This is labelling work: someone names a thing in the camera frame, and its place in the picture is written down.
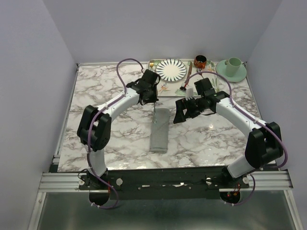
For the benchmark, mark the floral serving tray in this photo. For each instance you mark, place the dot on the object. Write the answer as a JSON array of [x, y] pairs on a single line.
[[172, 89]]

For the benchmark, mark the striped white plate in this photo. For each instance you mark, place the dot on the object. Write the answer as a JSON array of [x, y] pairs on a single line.
[[171, 70]]

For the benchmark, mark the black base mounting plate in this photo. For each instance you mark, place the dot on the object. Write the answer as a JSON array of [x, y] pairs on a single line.
[[169, 183]]

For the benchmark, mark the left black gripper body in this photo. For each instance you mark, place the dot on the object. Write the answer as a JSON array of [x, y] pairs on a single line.
[[152, 97]]

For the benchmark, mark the copper knife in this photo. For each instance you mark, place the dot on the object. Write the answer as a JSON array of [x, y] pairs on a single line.
[[189, 71]]

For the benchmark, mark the green saucer plate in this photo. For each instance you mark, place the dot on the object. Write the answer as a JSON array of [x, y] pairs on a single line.
[[239, 75]]

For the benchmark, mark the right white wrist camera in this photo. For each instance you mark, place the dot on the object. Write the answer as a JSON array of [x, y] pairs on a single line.
[[189, 93]]

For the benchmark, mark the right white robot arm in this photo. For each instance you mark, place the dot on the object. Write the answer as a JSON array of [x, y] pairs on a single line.
[[264, 139]]

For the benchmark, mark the orange black mug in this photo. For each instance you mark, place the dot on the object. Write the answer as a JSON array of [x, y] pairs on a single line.
[[200, 62]]

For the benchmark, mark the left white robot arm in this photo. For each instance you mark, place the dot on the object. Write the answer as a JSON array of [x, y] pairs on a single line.
[[94, 129]]

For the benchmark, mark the grey cloth napkin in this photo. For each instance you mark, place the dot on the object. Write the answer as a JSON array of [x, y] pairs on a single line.
[[159, 131]]

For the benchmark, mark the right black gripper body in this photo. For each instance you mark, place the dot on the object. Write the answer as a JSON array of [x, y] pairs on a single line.
[[194, 106]]

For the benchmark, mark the aluminium frame rail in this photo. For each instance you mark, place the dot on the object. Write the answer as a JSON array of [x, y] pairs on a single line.
[[69, 182]]

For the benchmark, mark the green cup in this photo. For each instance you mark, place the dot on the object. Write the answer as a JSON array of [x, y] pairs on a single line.
[[232, 66]]

